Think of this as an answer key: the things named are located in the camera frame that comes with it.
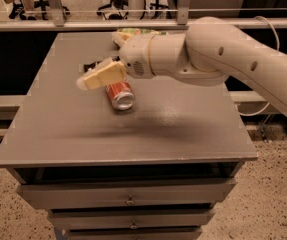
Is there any grey drawer cabinet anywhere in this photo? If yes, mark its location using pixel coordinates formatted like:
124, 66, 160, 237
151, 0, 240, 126
0, 29, 259, 240

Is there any black office chair base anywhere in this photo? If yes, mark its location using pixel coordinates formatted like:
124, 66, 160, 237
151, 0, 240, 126
97, 0, 168, 20

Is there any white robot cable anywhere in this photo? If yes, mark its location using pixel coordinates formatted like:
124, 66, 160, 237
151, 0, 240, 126
234, 15, 281, 118

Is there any grey drawer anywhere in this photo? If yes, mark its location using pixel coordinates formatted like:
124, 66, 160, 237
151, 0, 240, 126
17, 178, 236, 209
66, 228, 202, 240
49, 208, 214, 230

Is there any top grey drawer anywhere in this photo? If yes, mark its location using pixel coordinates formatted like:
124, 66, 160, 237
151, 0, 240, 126
17, 178, 236, 209

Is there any red coke can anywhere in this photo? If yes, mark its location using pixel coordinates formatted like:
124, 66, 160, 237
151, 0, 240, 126
106, 81, 135, 111

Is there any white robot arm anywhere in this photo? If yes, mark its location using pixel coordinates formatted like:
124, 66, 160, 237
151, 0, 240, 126
77, 17, 287, 117

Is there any metal railing frame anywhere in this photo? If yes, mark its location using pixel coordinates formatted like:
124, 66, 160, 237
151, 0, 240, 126
0, 0, 287, 32

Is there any green chip bag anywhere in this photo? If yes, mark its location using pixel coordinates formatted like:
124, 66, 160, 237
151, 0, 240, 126
115, 28, 167, 36

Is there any middle grey drawer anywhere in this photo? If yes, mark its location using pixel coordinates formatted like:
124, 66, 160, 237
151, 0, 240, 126
49, 208, 214, 230

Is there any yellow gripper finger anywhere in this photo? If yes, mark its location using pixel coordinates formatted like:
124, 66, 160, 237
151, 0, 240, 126
112, 32, 133, 47
76, 58, 127, 90

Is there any black chocolate bar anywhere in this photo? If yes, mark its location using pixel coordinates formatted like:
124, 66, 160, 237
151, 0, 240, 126
83, 61, 102, 73

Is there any bottom grey drawer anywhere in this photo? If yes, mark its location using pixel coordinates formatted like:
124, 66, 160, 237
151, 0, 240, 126
66, 228, 202, 240

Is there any black office chair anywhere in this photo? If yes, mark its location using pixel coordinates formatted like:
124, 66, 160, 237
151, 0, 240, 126
29, 0, 71, 21

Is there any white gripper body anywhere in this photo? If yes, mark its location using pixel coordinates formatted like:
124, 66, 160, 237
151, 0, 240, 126
119, 34, 154, 79

